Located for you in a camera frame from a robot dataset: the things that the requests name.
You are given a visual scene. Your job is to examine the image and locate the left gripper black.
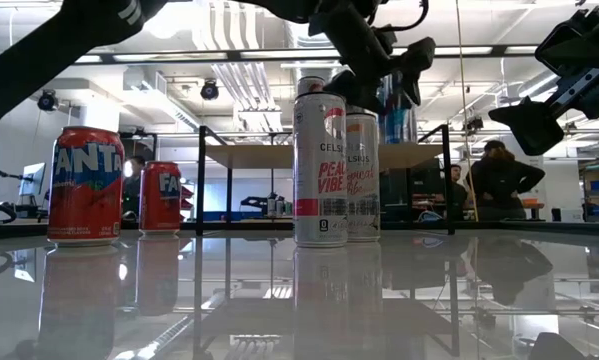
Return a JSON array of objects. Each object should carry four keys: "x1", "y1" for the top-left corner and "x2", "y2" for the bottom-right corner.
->
[{"x1": 308, "y1": 2, "x2": 437, "y2": 114}]

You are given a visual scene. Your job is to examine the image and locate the blue silver slim drink can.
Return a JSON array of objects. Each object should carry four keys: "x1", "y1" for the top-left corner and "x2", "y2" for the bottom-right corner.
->
[{"x1": 378, "y1": 74, "x2": 419, "y2": 147}]

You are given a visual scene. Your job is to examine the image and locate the white Celsius Tropical Vibe can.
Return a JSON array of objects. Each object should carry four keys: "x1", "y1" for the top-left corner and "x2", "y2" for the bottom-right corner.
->
[{"x1": 345, "y1": 112, "x2": 382, "y2": 244}]

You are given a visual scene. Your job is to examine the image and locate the white Celsius Peach Vibe can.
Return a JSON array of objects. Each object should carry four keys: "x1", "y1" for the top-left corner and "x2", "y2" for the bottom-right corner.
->
[{"x1": 292, "y1": 91, "x2": 349, "y2": 250}]

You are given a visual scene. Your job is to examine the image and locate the person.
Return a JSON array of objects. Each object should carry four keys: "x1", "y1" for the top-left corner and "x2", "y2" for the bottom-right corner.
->
[
  {"x1": 466, "y1": 139, "x2": 547, "y2": 222},
  {"x1": 448, "y1": 163, "x2": 473, "y2": 221}
]

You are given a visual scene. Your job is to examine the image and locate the black cabinet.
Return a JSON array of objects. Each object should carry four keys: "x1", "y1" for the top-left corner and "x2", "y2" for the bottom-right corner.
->
[{"x1": 381, "y1": 167, "x2": 443, "y2": 224}]

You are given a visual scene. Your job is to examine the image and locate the red stacked bins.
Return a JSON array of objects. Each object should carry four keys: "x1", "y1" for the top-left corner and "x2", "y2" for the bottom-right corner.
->
[{"x1": 178, "y1": 185, "x2": 196, "y2": 211}]

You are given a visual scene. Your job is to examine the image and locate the red Fanta strawberry can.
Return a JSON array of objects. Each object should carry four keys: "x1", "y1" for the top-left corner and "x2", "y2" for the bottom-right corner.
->
[
  {"x1": 47, "y1": 126, "x2": 126, "y2": 249},
  {"x1": 138, "y1": 160, "x2": 183, "y2": 237}
]

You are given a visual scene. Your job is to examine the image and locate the computer monitor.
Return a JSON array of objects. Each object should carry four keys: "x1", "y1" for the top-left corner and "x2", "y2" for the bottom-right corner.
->
[{"x1": 18, "y1": 162, "x2": 48, "y2": 199}]

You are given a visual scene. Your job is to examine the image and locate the thin hanging cable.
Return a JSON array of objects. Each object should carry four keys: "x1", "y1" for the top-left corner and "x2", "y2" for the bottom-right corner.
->
[{"x1": 454, "y1": 0, "x2": 480, "y2": 222}]

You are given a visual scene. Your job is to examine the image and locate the wooden shelf with black frame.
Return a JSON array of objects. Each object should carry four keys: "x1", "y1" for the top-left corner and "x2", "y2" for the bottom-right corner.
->
[{"x1": 196, "y1": 123, "x2": 455, "y2": 237}]

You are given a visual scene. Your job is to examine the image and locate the black ceiling dome camera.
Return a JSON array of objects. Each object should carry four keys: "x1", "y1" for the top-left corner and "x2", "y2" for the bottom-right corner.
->
[
  {"x1": 36, "y1": 88, "x2": 60, "y2": 112},
  {"x1": 200, "y1": 79, "x2": 220, "y2": 102}
]

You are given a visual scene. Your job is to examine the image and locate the black overhead frame beam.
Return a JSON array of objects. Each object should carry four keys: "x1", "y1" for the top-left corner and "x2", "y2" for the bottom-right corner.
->
[{"x1": 71, "y1": 44, "x2": 540, "y2": 65}]

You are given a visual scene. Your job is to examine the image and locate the black metal table frame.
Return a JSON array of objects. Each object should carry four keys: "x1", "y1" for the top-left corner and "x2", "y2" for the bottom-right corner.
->
[{"x1": 0, "y1": 218, "x2": 599, "y2": 241}]

